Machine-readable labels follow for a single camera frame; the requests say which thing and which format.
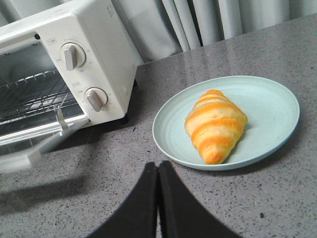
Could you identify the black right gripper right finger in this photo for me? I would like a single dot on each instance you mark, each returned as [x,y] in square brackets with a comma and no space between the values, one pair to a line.
[181,214]

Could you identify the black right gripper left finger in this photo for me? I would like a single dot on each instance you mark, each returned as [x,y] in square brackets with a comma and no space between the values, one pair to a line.
[137,215]

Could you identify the golden striped croissant bread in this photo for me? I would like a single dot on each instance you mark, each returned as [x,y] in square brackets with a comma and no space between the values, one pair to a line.
[215,125]

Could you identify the lower cream oven knob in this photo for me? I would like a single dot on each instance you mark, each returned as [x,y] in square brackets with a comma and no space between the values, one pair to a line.
[97,98]

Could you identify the cream oven knob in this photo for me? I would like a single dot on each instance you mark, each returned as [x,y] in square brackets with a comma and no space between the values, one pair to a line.
[97,98]
[72,55]

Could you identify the cream Toshiba toaster oven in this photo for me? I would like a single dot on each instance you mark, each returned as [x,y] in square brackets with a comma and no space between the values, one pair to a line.
[118,87]

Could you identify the upper cream oven knob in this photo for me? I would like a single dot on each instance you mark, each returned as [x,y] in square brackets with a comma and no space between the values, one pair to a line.
[72,55]

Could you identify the light green round plate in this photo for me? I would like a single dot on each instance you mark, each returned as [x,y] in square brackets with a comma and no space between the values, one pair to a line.
[272,109]

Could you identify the grey pleated curtain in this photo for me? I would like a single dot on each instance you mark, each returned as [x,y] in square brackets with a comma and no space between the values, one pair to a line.
[198,22]

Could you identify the metal wire oven rack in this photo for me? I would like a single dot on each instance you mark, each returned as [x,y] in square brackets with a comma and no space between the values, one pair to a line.
[34,95]

